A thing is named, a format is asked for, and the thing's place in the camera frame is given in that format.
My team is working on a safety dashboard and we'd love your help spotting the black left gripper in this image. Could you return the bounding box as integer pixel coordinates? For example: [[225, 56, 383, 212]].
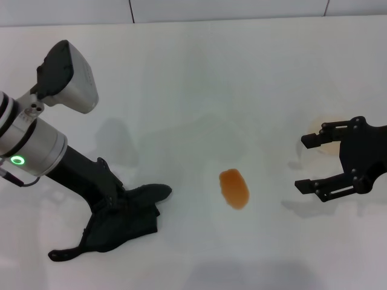
[[44, 144, 131, 225]]

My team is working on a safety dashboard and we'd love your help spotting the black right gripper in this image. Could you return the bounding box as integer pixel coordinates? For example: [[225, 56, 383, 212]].
[[294, 115, 387, 203]]

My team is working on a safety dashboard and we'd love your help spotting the dark blue rag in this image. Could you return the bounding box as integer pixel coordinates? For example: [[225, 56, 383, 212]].
[[79, 182, 173, 253]]

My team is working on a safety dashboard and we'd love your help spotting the black curved strip with screws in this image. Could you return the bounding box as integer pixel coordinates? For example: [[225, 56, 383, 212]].
[[47, 228, 90, 263]]

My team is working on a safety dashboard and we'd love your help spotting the orange liquid stain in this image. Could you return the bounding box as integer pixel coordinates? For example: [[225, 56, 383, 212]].
[[219, 169, 250, 211]]

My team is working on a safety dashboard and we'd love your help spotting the thin left arm cable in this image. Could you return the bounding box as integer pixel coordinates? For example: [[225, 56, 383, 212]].
[[0, 156, 41, 186]]

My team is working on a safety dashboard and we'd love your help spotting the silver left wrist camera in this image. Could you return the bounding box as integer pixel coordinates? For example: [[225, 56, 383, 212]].
[[36, 39, 100, 115]]

